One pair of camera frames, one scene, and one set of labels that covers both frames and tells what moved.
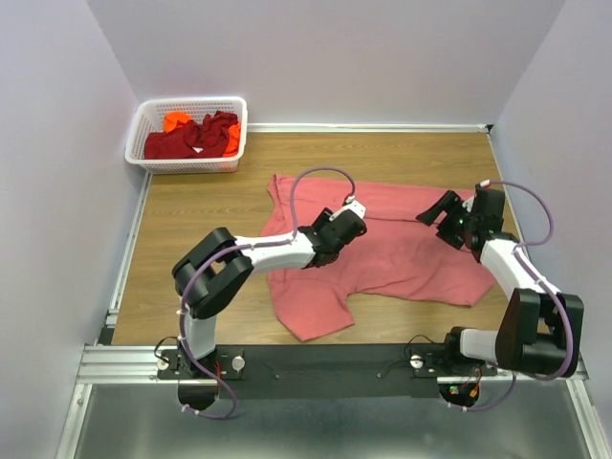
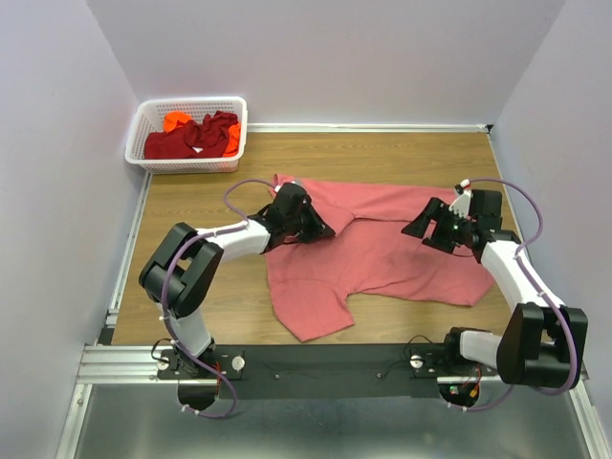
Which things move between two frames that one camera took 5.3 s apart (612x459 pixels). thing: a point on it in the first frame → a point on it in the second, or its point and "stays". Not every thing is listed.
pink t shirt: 398,254 stays
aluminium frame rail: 137,364 stays
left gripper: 352,225 → 310,223
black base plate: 323,371 stays
